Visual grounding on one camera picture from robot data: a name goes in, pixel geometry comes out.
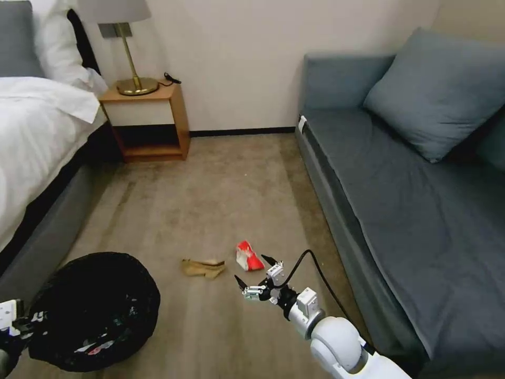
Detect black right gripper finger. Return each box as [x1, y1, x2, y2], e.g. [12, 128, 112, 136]
[261, 254, 285, 271]
[234, 274, 270, 303]

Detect round bin with black bag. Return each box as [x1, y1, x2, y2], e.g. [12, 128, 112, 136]
[28, 251, 162, 373]

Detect red white scraps in bin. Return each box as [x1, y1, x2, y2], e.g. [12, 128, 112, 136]
[75, 337, 116, 356]

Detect crumpled red white wrapper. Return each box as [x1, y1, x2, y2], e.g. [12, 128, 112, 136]
[235, 240, 265, 273]

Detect crumpled brown paper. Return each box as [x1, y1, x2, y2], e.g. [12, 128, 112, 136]
[181, 258, 226, 280]

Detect grey bed base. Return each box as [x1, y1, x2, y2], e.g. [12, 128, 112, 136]
[0, 116, 124, 305]

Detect black skirting board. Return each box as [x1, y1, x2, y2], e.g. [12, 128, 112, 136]
[189, 126, 297, 138]

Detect blue-grey sofa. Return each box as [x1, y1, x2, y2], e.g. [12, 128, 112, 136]
[295, 53, 505, 379]

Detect white duvet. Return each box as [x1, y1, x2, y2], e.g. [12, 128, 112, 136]
[0, 76, 108, 253]

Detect wooden nightstand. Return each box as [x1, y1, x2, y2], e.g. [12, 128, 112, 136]
[98, 80, 191, 164]

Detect brass lamp with grey shade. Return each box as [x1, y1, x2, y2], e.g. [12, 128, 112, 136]
[78, 0, 160, 97]

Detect large blue-grey cushion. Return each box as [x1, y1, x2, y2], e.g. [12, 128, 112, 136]
[362, 26, 505, 164]

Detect small blue-grey cushion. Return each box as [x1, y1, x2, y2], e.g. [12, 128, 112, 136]
[474, 117, 505, 171]

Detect white pillow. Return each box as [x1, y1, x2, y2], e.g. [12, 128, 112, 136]
[31, 0, 108, 95]

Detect grey padded headboard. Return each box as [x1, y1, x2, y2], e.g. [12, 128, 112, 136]
[0, 0, 45, 78]

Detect black headboard panel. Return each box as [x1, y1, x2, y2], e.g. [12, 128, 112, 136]
[66, 8, 103, 76]

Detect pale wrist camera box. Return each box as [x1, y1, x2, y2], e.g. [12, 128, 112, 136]
[266, 263, 286, 288]

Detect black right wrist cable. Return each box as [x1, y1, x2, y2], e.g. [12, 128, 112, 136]
[281, 249, 376, 353]

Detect black lamp cord switch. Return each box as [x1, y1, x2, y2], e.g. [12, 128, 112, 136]
[157, 72, 183, 88]

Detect grey wall socket plate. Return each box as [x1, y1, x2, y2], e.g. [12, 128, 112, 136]
[98, 22, 133, 39]

